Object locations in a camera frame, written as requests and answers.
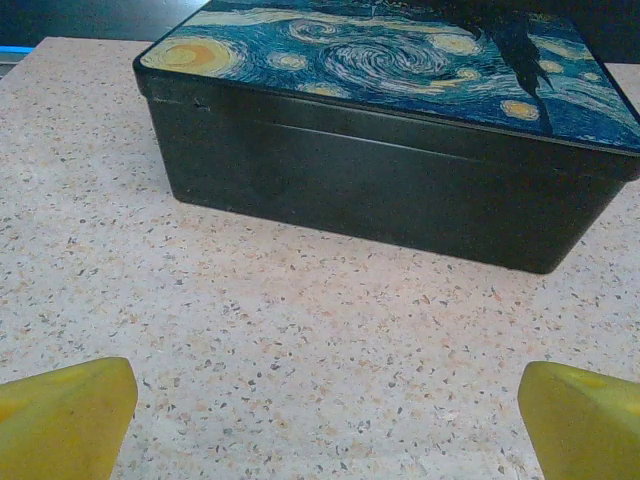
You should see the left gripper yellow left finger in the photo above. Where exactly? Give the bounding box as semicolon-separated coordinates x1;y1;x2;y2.
0;356;140;480

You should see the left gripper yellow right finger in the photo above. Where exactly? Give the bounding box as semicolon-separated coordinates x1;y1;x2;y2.
517;360;640;480

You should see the black tin box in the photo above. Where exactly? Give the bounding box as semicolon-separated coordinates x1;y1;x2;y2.
132;0;640;276

